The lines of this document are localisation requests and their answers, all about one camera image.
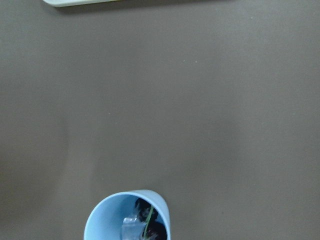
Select dark cherries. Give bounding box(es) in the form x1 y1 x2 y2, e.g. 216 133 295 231
135 198 168 240

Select ice cube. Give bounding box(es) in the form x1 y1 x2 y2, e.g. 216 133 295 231
121 216 146 240

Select light blue plastic cup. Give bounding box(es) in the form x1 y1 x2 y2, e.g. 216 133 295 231
83 189 171 240

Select cream rabbit tray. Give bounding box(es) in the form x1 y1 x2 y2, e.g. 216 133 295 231
43 0 117 8

